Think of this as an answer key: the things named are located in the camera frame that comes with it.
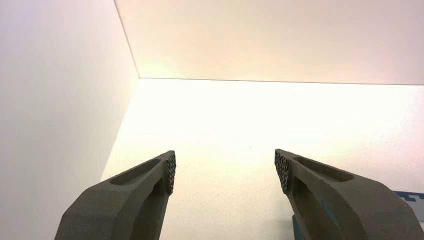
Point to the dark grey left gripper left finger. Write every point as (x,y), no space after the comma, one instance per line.
(112,205)

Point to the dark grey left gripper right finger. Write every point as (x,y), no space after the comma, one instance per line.
(351,208)

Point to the blue and grey patterned object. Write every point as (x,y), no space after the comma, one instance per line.
(412,202)

